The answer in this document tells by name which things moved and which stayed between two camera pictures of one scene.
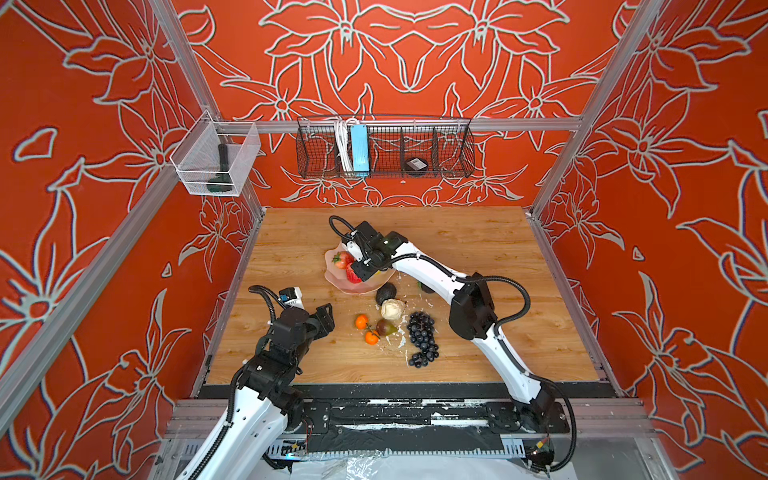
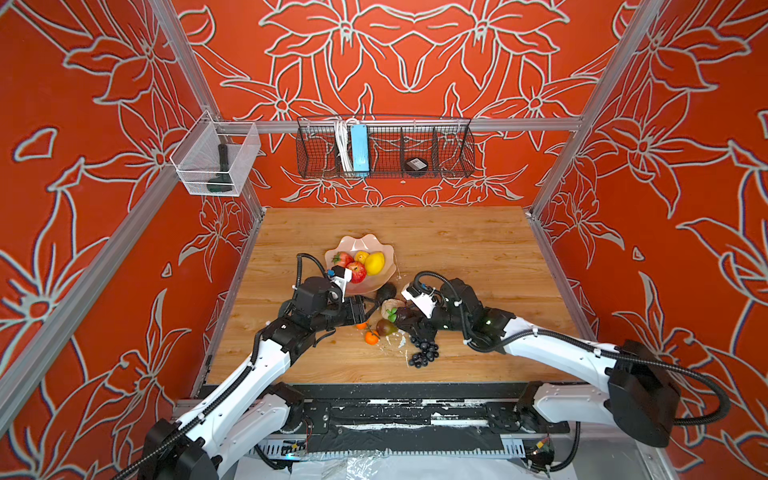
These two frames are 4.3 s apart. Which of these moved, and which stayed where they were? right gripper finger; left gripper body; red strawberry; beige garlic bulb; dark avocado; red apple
Moved: left gripper body; right gripper finger
Stayed: dark avocado; beige garlic bulb; red apple; red strawberry
